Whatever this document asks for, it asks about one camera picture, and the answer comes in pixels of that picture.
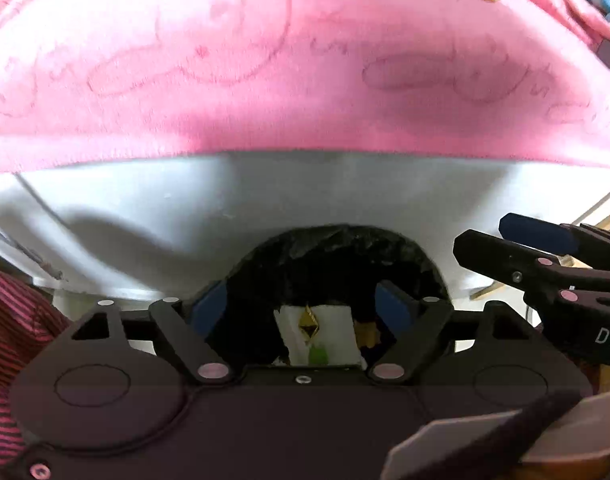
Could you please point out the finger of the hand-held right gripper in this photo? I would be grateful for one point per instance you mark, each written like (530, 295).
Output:
(535, 232)
(500, 255)

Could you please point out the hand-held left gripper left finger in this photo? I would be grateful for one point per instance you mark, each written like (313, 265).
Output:
(210, 310)

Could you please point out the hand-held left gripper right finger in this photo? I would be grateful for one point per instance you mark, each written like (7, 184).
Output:
(392, 305)

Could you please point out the brown gold wrapper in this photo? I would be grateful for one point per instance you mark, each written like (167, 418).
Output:
(367, 332)

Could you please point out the white paper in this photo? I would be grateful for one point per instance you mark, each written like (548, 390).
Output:
(330, 330)

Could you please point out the black bin liner bag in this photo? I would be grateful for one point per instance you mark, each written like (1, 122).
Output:
(335, 260)

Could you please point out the white trash bin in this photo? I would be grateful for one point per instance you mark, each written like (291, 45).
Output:
(135, 210)

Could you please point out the striped red clothing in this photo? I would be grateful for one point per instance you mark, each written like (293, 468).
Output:
(15, 340)

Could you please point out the pink rabbit print blanket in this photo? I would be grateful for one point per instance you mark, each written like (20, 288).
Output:
(285, 85)

